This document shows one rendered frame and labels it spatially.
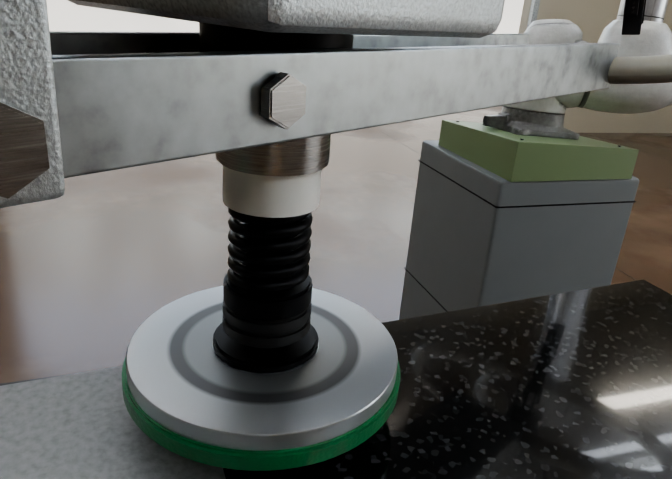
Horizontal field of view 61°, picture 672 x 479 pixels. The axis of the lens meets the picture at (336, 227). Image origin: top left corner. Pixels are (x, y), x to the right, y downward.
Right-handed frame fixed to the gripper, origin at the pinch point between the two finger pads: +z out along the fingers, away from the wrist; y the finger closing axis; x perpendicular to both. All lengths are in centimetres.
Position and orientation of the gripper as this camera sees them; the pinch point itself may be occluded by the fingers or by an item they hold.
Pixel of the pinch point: (634, 10)
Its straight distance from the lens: 121.8
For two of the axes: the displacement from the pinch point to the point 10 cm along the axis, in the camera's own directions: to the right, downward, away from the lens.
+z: 1.8, 7.9, 5.9
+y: -4.6, 6.0, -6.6
